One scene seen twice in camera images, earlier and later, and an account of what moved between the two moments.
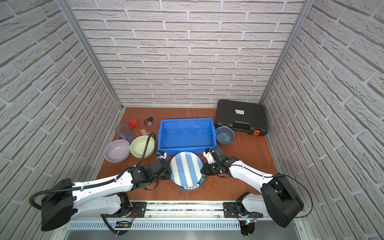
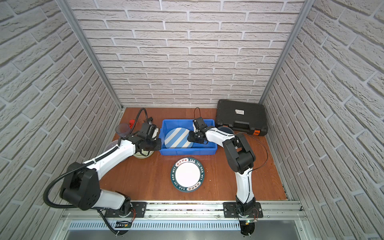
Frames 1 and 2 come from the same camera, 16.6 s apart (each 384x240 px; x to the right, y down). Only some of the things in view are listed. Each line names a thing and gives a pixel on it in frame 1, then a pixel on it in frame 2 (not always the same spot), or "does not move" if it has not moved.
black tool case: x=242 y=116 does not move
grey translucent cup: x=124 y=132 does not move
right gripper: x=206 y=170 -> x=191 y=138
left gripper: x=170 y=175 -> x=159 y=147
